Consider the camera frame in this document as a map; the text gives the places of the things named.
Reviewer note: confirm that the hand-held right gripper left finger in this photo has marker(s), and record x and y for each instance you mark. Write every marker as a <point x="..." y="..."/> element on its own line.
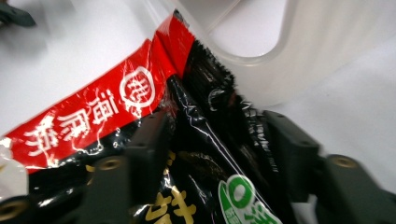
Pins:
<point x="146" y="155"/>

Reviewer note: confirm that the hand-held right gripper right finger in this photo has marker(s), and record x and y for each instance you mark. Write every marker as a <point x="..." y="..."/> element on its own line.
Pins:
<point x="292" y="146"/>

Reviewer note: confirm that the red and black food packet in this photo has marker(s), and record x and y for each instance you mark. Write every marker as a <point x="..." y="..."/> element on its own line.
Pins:
<point x="102" y="105"/>

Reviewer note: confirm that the clear plastic container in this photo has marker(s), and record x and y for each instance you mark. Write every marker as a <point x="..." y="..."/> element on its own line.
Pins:
<point x="327" y="46"/>

